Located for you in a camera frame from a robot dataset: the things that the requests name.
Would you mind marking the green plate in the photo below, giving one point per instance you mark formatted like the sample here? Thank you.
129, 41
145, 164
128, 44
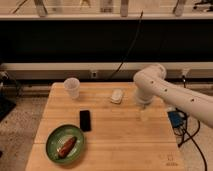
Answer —
56, 140

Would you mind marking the blue device on floor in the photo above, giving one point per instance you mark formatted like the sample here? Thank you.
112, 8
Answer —
175, 119

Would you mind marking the small white box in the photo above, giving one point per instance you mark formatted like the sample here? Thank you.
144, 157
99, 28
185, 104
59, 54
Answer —
117, 96

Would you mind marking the brown sausage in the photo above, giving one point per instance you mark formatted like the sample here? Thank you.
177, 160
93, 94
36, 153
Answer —
67, 147

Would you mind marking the black smartphone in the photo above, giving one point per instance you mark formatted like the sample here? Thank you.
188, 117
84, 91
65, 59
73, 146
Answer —
85, 120

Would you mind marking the pale translucent gripper body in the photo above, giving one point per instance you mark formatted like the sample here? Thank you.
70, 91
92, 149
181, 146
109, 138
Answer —
144, 113

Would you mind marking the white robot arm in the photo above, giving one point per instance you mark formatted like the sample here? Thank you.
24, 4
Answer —
150, 82

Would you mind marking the white wall outlet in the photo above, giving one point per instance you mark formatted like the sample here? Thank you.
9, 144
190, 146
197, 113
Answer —
94, 74

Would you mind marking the clear plastic cup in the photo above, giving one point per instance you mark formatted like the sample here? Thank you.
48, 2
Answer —
72, 86

